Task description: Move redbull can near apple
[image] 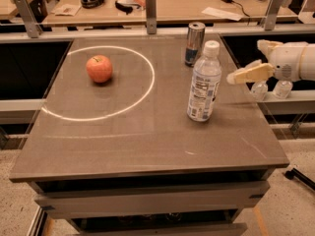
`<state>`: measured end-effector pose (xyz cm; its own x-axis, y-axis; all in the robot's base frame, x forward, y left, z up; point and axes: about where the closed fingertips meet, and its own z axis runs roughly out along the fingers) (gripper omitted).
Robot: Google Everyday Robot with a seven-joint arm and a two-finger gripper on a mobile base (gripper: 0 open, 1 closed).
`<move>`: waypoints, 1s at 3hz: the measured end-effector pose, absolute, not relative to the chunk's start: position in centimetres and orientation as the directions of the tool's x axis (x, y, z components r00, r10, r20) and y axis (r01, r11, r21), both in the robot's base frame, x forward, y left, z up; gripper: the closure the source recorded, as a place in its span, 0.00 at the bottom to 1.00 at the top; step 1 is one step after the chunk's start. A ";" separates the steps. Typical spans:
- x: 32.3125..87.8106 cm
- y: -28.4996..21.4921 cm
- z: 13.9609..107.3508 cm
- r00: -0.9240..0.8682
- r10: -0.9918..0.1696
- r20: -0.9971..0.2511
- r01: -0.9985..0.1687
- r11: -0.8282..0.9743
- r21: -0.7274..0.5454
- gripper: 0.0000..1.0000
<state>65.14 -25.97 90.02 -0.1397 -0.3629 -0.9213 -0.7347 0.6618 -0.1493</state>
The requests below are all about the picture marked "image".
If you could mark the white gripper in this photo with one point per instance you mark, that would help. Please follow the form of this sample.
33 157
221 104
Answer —
287 61

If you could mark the silver blue redbull can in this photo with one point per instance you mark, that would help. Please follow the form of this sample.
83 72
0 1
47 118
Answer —
195 38

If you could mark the red apple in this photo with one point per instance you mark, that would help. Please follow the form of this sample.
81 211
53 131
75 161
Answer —
99 69

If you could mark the small clear bottle left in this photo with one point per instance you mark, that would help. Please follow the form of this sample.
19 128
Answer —
259 90

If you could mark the small clear bottle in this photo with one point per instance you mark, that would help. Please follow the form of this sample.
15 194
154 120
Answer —
282 89
259 90

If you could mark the small clear bottle right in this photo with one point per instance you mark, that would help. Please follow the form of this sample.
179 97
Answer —
282 89

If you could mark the clear plastic water bottle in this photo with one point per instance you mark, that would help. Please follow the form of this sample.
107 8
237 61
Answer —
205 83

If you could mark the white paper sheet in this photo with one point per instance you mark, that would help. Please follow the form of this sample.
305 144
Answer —
222 14

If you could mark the black stand leg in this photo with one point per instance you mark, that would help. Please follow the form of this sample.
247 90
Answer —
294 173

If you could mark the black sunglasses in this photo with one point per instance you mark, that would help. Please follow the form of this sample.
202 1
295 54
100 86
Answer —
126 9

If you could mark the small paper card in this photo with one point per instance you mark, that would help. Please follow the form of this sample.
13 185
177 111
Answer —
67 10

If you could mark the grey upper drawer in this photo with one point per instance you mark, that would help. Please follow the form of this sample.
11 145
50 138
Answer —
153 200

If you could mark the metal bracket right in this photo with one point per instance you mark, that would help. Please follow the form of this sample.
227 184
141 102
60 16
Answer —
270 19

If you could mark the metal bracket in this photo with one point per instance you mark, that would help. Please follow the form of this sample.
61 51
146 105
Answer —
151 16
270 19
31 25

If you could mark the metal bracket middle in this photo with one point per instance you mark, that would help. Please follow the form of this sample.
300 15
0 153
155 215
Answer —
151 16

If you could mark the metal bracket left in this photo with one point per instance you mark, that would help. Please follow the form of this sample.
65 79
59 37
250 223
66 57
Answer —
31 25

